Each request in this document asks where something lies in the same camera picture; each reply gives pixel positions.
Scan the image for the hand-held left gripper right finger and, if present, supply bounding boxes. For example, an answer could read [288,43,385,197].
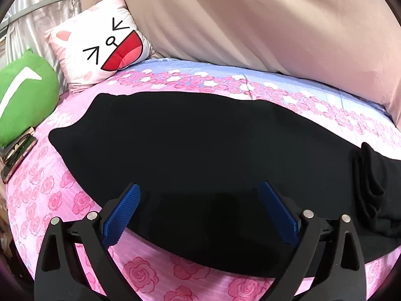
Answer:
[258,181,367,301]

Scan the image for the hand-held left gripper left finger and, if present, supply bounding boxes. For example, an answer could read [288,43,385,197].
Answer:
[34,182,141,301]

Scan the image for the black pants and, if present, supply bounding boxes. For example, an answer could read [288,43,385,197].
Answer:
[48,92,401,279]

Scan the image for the pink rose print bed sheet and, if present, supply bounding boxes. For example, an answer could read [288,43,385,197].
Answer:
[5,57,401,301]

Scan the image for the green plush cushion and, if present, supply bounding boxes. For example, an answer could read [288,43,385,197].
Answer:
[0,48,60,148]

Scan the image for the white cat face pillow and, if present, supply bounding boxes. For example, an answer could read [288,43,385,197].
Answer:
[45,0,155,95]

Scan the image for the beige cloth drape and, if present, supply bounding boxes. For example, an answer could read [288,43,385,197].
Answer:
[81,0,401,120]

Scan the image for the silver satin curtain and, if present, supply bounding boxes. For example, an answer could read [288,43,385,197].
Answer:
[5,0,83,69]

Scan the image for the grey metal rail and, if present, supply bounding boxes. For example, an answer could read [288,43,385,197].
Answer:
[0,0,81,27]

